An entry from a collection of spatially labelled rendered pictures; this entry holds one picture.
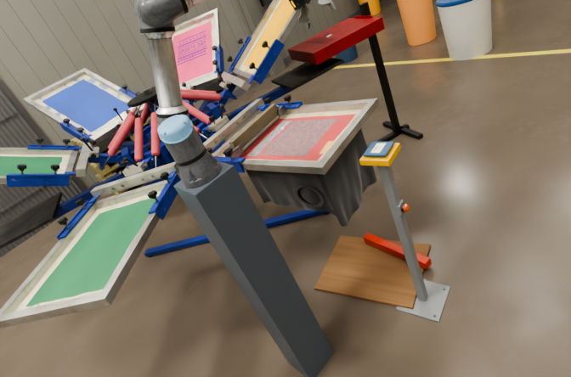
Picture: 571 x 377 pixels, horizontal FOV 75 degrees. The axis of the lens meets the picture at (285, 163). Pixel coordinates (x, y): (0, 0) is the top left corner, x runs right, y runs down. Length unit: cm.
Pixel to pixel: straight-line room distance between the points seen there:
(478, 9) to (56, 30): 492
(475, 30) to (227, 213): 383
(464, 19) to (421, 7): 107
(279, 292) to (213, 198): 56
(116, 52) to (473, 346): 520
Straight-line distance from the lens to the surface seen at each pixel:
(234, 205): 139
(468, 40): 473
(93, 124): 334
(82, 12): 574
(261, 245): 152
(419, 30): 567
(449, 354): 204
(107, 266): 179
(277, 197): 199
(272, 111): 216
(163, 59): 139
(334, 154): 159
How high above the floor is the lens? 176
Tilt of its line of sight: 28 degrees down
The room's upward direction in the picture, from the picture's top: 24 degrees counter-clockwise
